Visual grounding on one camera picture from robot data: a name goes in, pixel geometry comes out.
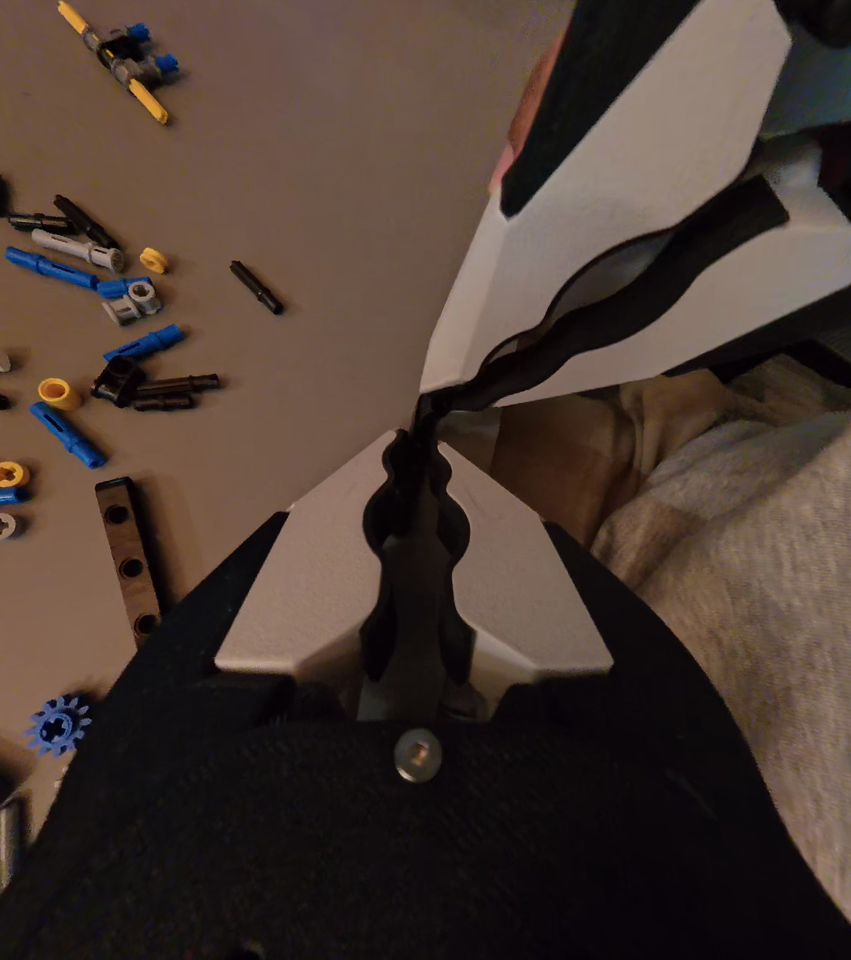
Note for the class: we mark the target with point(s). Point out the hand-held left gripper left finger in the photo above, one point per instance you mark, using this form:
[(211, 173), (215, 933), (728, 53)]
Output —
[(305, 585)]

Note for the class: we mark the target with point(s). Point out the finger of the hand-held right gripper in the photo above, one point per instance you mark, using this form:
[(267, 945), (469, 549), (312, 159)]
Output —
[(733, 300), (665, 127)]

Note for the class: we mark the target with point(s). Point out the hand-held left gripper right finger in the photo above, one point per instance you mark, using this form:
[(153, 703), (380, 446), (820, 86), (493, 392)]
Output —
[(523, 592)]

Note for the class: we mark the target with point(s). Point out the black lego beam with holes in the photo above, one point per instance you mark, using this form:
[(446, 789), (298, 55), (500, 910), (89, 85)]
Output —
[(129, 562)]

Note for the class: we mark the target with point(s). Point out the black lego connector block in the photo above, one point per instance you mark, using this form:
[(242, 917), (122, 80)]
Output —
[(116, 381)]

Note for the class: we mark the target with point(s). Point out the small blue lego gear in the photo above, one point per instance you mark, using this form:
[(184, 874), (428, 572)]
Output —
[(58, 726)]

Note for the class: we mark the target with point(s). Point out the yellow round lego bush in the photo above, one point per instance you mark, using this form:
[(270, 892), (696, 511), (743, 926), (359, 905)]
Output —
[(59, 394)]

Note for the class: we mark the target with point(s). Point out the yellow cross-hole lego bush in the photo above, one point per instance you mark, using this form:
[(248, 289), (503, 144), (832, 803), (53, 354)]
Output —
[(8, 474)]

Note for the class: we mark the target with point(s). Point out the blue and grey lego connector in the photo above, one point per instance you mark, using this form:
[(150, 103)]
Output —
[(133, 296)]

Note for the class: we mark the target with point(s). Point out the small yellow lego bush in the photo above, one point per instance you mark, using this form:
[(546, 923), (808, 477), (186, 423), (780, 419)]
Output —
[(153, 260)]

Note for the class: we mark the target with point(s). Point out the light grey lego pin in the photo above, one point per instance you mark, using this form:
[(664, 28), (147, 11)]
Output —
[(77, 250)]

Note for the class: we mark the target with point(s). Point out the yellow axle lego assembly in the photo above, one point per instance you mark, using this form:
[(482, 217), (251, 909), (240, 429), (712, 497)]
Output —
[(122, 56)]

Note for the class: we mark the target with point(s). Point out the person's tan pants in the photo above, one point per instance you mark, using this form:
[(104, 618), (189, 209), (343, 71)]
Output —
[(568, 457)]

